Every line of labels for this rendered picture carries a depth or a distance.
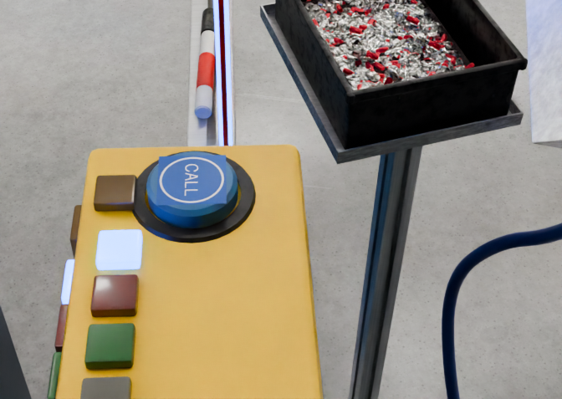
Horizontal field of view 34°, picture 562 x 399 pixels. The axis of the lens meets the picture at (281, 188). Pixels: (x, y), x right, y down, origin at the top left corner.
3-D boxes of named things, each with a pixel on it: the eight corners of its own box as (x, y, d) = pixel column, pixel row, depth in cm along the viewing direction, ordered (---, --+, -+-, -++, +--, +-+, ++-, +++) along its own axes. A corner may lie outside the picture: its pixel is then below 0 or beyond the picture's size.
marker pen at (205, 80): (212, 105, 75) (217, 7, 85) (193, 105, 75) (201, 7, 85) (212, 120, 76) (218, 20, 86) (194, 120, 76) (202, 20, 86)
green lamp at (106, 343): (133, 369, 35) (131, 360, 34) (85, 370, 35) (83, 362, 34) (136, 329, 36) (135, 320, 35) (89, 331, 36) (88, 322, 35)
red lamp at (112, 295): (137, 317, 36) (135, 308, 36) (91, 319, 36) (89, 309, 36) (140, 281, 38) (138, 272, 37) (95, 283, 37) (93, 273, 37)
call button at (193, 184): (238, 236, 40) (238, 209, 39) (146, 238, 40) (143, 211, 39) (237, 171, 43) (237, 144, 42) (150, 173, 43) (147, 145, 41)
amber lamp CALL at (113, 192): (135, 212, 40) (134, 202, 40) (94, 212, 40) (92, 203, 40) (137, 182, 41) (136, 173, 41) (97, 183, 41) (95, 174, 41)
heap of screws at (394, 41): (493, 109, 85) (499, 83, 83) (350, 140, 82) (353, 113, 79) (411, -3, 97) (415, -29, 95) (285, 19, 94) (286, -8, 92)
